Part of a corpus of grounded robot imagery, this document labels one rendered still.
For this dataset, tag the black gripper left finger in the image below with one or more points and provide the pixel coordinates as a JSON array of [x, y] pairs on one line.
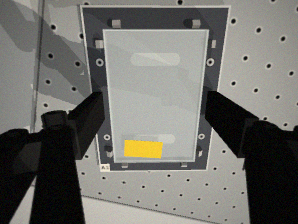
[[49, 156]]

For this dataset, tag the grey perforated base plate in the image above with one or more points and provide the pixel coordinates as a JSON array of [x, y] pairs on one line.
[[259, 73]]

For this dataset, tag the dark grey rectangular frame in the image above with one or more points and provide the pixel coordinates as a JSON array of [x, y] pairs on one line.
[[95, 18]]

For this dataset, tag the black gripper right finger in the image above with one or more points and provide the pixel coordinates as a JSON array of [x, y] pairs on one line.
[[271, 159]]

